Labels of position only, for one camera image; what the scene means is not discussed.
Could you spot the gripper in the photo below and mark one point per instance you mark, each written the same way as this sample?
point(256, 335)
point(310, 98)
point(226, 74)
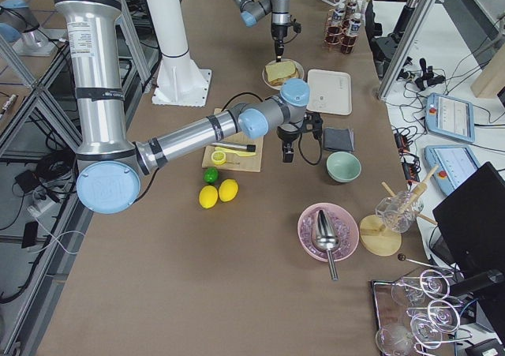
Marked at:
point(287, 133)
point(278, 31)

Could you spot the bread slice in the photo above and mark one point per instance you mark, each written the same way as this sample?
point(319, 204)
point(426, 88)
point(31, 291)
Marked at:
point(278, 72)

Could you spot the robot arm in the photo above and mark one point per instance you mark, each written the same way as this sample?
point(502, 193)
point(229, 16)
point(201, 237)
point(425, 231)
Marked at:
point(252, 11)
point(110, 166)

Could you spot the cream tray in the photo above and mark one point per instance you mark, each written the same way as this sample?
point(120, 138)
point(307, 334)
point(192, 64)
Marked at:
point(330, 92)

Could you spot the mirrored tray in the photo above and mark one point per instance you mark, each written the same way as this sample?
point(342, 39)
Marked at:
point(387, 311)

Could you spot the white plate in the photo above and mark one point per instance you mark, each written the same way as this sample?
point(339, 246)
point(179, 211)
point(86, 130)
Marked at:
point(300, 74)

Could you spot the yellow peeler tool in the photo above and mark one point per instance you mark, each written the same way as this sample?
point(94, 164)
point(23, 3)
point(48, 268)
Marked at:
point(235, 152)

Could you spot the grey folded cloth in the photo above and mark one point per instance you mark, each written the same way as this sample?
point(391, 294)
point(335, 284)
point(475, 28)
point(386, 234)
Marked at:
point(338, 139)

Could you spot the wooden cutting board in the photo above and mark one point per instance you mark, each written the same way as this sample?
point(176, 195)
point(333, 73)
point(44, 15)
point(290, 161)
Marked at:
point(233, 162)

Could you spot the green bowl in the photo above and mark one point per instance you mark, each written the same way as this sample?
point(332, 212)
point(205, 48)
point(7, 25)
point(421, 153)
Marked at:
point(343, 167)

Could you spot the copper bottle rack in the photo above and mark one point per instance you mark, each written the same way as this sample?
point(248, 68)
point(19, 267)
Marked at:
point(342, 27)

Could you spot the lemon half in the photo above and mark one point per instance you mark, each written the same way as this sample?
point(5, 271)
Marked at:
point(218, 157)

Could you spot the yellow lemon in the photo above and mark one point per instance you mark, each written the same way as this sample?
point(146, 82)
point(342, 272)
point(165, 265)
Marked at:
point(228, 190)
point(208, 196)

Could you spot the clear ice cubes pile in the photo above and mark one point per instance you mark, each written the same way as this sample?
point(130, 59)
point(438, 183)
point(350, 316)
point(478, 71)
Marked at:
point(344, 232)

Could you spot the green lime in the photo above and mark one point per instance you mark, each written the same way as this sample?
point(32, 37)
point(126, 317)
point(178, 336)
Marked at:
point(211, 175)

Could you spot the steel ice scoop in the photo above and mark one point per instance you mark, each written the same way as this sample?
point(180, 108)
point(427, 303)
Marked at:
point(325, 240)

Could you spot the pink bowl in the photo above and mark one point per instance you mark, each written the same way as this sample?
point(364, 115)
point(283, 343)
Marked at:
point(338, 210)

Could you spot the glass mug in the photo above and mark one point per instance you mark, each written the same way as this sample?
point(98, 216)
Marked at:
point(398, 213)

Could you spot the wooden mug stand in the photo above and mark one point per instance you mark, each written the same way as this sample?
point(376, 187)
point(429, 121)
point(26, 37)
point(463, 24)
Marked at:
point(380, 240)

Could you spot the teach pendant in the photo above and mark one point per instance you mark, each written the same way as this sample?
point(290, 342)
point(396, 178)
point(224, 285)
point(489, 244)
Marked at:
point(450, 117)
point(453, 165)

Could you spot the wine glass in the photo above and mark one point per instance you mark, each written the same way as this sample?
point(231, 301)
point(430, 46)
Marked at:
point(415, 290)
point(439, 313)
point(422, 337)

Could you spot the black laptop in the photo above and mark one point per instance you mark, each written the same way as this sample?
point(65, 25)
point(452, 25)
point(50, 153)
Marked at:
point(471, 221)

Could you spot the black handled knife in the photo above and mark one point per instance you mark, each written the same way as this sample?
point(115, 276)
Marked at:
point(236, 146)

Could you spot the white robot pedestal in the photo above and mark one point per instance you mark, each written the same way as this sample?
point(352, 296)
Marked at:
point(180, 82)

